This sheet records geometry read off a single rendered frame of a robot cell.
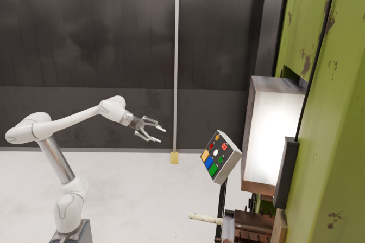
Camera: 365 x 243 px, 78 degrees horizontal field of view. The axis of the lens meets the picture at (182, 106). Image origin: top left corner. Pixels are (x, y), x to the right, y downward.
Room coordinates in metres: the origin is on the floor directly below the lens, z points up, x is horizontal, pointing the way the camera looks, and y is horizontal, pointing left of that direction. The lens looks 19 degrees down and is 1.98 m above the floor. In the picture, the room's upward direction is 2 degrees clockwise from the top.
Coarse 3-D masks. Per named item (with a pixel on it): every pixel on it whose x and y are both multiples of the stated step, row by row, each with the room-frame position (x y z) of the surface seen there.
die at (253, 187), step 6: (240, 168) 1.04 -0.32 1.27; (246, 186) 0.86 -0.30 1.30; (252, 186) 0.85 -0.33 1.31; (258, 186) 0.85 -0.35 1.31; (264, 186) 0.84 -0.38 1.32; (270, 186) 0.84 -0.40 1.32; (252, 192) 0.85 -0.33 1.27; (258, 192) 0.85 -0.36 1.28; (264, 192) 0.84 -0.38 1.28; (270, 192) 0.83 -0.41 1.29
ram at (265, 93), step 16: (256, 80) 0.99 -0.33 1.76; (272, 80) 1.00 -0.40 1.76; (288, 80) 1.01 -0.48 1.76; (256, 96) 0.81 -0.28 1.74; (272, 96) 0.80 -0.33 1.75; (288, 96) 0.79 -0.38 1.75; (304, 96) 0.78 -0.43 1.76; (256, 112) 0.81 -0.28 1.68; (272, 112) 0.80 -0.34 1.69; (288, 112) 0.79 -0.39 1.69; (256, 128) 0.81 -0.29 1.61; (272, 128) 0.80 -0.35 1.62; (288, 128) 0.78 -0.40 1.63; (256, 144) 0.81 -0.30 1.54; (272, 144) 0.79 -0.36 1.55; (256, 160) 0.80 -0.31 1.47; (272, 160) 0.79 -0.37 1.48; (256, 176) 0.80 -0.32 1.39; (272, 176) 0.79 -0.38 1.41
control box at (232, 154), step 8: (224, 136) 1.58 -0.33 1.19; (208, 144) 1.66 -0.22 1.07; (216, 144) 1.57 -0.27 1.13; (224, 144) 1.48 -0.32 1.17; (232, 144) 1.48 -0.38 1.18; (224, 152) 1.43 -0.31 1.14; (232, 152) 1.36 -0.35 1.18; (240, 152) 1.37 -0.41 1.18; (216, 160) 1.45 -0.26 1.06; (224, 160) 1.37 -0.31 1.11; (232, 160) 1.35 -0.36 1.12; (224, 168) 1.34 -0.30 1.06; (232, 168) 1.36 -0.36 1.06; (216, 176) 1.33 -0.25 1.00; (224, 176) 1.34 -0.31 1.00
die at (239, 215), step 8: (240, 216) 0.99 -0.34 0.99; (248, 216) 0.99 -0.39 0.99; (256, 216) 1.00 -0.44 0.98; (264, 216) 1.01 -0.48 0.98; (272, 216) 1.01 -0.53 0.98; (256, 224) 0.93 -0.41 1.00; (264, 224) 0.94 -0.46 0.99; (272, 224) 0.95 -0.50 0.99; (248, 232) 0.89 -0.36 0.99; (256, 232) 0.89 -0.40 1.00; (264, 232) 0.88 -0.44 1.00; (256, 240) 0.84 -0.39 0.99; (264, 240) 0.84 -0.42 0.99
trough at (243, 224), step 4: (236, 224) 0.94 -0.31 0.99; (240, 224) 0.94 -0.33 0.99; (244, 224) 0.94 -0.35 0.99; (248, 224) 0.94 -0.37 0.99; (252, 224) 0.93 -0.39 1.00; (252, 228) 0.92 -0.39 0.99; (256, 228) 0.92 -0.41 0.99; (260, 228) 0.92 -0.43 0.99; (264, 228) 0.92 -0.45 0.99; (268, 228) 0.91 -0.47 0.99; (272, 228) 0.91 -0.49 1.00; (268, 232) 0.90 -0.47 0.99
